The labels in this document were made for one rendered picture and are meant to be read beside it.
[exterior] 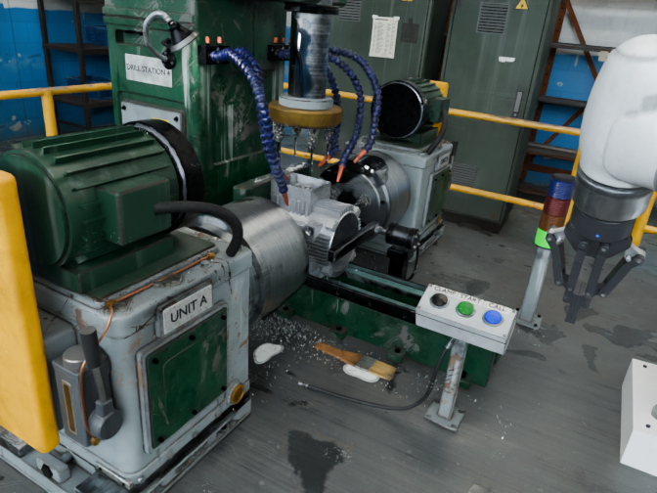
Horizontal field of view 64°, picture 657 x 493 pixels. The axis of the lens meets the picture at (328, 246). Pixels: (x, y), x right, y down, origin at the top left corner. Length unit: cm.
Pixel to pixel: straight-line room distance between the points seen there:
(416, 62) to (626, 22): 238
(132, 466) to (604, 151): 77
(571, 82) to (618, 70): 548
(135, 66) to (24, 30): 546
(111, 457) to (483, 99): 380
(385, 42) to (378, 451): 380
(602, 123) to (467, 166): 376
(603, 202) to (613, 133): 10
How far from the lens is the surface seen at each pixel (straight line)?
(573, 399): 133
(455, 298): 102
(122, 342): 77
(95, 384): 79
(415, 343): 127
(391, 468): 104
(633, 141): 64
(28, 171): 75
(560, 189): 142
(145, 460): 91
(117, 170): 77
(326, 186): 134
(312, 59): 125
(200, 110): 129
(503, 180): 436
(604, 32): 609
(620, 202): 71
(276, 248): 104
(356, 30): 463
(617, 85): 64
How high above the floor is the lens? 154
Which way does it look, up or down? 24 degrees down
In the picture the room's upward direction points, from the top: 5 degrees clockwise
